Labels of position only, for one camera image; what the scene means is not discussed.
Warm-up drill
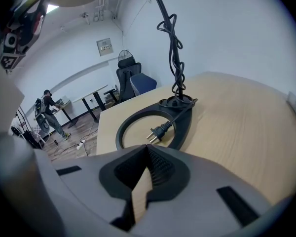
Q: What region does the black desk lamp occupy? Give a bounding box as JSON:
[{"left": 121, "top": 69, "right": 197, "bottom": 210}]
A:
[{"left": 38, "top": 0, "right": 198, "bottom": 151}]

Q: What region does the ceiling light panel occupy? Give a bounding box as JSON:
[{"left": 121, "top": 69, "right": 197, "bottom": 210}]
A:
[{"left": 46, "top": 4, "right": 60, "bottom": 15}]

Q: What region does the white table with black legs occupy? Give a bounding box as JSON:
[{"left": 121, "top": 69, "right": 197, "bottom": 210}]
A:
[{"left": 72, "top": 84, "right": 110, "bottom": 123}]

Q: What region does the grey wall electrical panel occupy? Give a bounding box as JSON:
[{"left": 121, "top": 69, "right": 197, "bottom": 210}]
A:
[{"left": 96, "top": 38, "right": 113, "bottom": 57}]

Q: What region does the light wooden work table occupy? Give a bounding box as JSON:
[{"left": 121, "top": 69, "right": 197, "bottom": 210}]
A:
[{"left": 54, "top": 95, "right": 77, "bottom": 129}]

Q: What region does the black standing fan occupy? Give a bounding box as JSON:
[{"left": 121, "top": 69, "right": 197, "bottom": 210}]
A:
[{"left": 118, "top": 49, "right": 137, "bottom": 64}]

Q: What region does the blue office chair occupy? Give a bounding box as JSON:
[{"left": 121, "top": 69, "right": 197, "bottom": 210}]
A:
[{"left": 129, "top": 73, "right": 158, "bottom": 96}]

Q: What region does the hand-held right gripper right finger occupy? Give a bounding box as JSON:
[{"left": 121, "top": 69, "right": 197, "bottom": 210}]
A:
[{"left": 129, "top": 144, "right": 273, "bottom": 237}]

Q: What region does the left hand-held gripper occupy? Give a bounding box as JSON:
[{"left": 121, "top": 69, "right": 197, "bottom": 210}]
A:
[{"left": 0, "top": 0, "right": 52, "bottom": 74}]

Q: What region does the black power cable with plug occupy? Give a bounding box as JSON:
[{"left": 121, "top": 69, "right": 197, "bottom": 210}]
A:
[{"left": 146, "top": 13, "right": 198, "bottom": 144}]

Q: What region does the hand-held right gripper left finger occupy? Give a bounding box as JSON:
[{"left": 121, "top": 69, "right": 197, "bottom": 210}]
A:
[{"left": 34, "top": 144, "right": 149, "bottom": 237}]

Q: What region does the black office chair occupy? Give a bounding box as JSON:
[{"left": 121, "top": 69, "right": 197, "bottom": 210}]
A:
[{"left": 104, "top": 58, "right": 142, "bottom": 104}]

